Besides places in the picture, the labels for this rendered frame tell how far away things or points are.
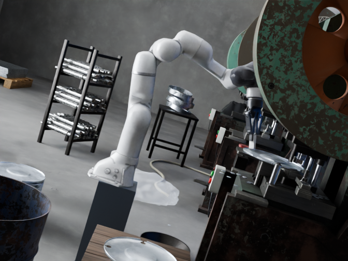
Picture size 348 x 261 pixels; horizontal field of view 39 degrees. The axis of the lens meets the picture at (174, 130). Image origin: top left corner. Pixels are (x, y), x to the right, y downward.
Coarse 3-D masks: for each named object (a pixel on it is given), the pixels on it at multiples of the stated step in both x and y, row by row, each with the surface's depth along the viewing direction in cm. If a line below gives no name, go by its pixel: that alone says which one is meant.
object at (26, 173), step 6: (0, 162) 271; (6, 162) 275; (12, 162) 277; (0, 168) 262; (6, 168) 265; (12, 168) 266; (18, 168) 269; (24, 168) 275; (30, 168) 278; (0, 174) 252; (6, 174) 256; (12, 174) 259; (18, 174) 260; (24, 174) 263; (30, 174) 267; (36, 174) 271; (42, 174) 274; (24, 180) 256; (30, 180) 258; (36, 180) 261; (42, 180) 263
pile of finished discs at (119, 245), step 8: (112, 240) 188; (120, 240) 190; (128, 240) 193; (136, 240) 195; (104, 248) 178; (112, 248) 181; (120, 248) 183; (128, 248) 184; (136, 248) 186; (144, 248) 190; (152, 248) 193; (160, 248) 195; (112, 256) 174; (120, 256) 176; (128, 256) 178; (136, 256) 179; (144, 256) 181; (152, 256) 184; (160, 256) 187; (168, 256) 190
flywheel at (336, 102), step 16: (336, 0) 176; (304, 32) 178; (320, 32) 178; (336, 32) 177; (304, 48) 179; (320, 48) 179; (336, 48) 178; (304, 64) 180; (320, 64) 179; (336, 64) 179; (320, 80) 180; (320, 96) 181
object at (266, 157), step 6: (246, 150) 227; (258, 150) 238; (258, 156) 220; (264, 156) 222; (270, 156) 227; (276, 156) 238; (270, 162) 211; (276, 162) 219; (282, 162) 221; (288, 162) 232; (288, 168) 211; (294, 168) 218; (300, 168) 224
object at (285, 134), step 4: (284, 128) 220; (284, 132) 225; (288, 132) 218; (284, 136) 222; (288, 136) 218; (292, 136) 218; (292, 140) 217; (296, 140) 216; (300, 144) 216; (304, 144) 215
